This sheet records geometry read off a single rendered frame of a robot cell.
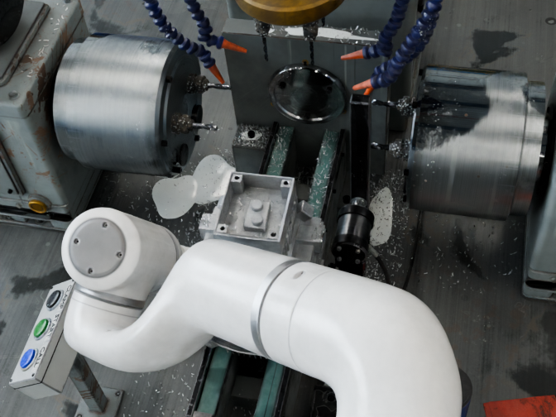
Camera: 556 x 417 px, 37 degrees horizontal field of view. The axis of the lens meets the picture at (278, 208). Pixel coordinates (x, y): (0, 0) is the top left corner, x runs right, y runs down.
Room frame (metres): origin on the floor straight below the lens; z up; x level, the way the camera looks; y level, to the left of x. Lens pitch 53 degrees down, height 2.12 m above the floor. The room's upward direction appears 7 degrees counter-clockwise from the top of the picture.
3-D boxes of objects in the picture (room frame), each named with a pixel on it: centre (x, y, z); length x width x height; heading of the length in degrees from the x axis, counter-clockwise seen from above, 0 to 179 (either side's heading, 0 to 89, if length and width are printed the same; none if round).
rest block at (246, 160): (1.11, 0.03, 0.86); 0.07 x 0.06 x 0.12; 72
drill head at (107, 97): (1.12, 0.29, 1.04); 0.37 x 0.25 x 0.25; 72
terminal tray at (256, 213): (0.76, 0.03, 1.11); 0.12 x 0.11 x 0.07; 163
